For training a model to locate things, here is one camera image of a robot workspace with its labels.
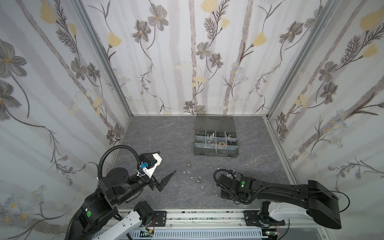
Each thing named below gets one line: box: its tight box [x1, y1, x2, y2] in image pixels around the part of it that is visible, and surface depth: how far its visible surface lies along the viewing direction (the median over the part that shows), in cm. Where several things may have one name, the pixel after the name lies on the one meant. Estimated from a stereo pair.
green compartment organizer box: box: [194, 113, 239, 158], surface depth 106 cm
